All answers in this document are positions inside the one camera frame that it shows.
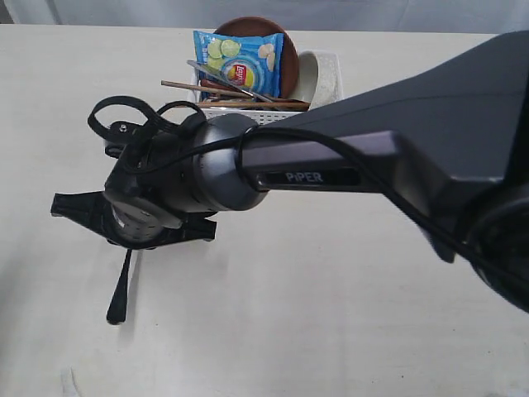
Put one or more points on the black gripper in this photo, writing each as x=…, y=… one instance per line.
x=127, y=214

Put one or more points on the silver metal fork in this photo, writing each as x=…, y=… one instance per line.
x=116, y=313

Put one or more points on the brown wooden chopstick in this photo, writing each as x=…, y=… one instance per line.
x=281, y=106
x=202, y=89

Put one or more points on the silver metal knife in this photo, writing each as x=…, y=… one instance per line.
x=219, y=76

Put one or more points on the blue Lay's chips bag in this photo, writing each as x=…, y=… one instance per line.
x=251, y=62

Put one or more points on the brown wooden plate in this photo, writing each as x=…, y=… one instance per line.
x=259, y=26

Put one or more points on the white ceramic bowl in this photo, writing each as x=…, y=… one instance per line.
x=319, y=79

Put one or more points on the dark red wooden spoon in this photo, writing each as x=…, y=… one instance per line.
x=212, y=84

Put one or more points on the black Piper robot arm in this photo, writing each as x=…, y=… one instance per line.
x=448, y=147

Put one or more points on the white perforated plastic basket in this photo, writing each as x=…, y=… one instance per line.
x=262, y=116

